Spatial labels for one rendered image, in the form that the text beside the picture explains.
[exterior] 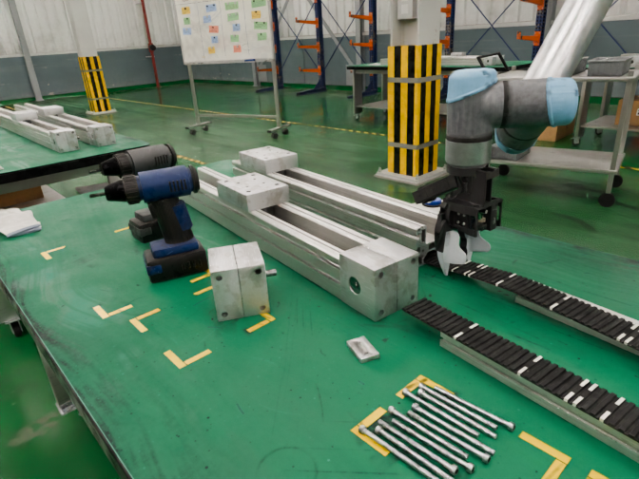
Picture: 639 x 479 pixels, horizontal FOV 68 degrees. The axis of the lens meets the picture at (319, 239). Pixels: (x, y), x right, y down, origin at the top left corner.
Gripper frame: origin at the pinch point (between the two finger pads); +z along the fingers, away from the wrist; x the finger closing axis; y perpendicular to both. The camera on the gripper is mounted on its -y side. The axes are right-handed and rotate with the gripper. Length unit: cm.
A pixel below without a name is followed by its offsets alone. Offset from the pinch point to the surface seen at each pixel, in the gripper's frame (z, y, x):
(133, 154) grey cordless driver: -21, -60, -39
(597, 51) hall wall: 13, -314, 715
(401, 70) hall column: -10, -238, 227
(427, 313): -1.8, 10.3, -19.0
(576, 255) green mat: 2.3, 11.9, 23.3
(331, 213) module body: -3.0, -33.3, -4.0
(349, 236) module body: -7.0, -12.2, -15.6
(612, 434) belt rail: 0.7, 38.1, -19.9
